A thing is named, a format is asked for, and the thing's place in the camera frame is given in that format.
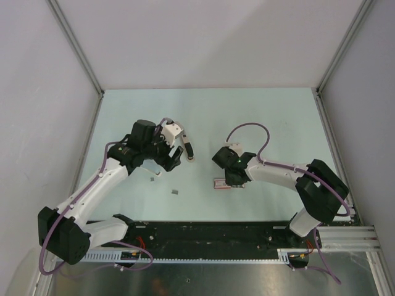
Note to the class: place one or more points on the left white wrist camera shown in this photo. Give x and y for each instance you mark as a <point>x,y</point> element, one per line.
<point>171,132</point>

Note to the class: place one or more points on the left aluminium corner post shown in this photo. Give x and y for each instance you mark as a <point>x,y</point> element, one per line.
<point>71,38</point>

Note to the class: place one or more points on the aluminium corner post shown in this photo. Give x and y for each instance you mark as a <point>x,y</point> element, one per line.
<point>71,38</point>
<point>358,20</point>

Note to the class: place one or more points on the light blue stapler cover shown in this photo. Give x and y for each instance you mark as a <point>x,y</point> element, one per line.
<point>156,171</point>

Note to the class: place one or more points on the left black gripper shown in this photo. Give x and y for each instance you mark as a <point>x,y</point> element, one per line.
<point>165,161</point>

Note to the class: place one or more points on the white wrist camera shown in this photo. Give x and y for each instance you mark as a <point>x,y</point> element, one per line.
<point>171,132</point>
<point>235,146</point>

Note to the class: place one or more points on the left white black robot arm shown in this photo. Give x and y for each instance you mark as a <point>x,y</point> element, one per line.
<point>65,230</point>

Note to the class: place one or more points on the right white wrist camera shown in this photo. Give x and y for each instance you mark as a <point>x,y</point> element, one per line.
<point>235,146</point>

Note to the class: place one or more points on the grey slotted cable duct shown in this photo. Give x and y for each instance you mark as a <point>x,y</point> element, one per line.
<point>281,257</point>

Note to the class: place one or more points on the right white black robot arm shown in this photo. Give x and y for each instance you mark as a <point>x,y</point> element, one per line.
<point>321,191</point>

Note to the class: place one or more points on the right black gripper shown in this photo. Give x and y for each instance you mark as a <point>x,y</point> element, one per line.
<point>231,182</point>

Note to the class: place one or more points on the red white staple box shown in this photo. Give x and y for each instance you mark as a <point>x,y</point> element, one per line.
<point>220,183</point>

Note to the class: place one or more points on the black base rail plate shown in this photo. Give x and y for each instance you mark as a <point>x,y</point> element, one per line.
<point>217,240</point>

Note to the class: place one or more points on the right aluminium corner post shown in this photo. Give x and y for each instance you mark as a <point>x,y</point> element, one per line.
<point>358,20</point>

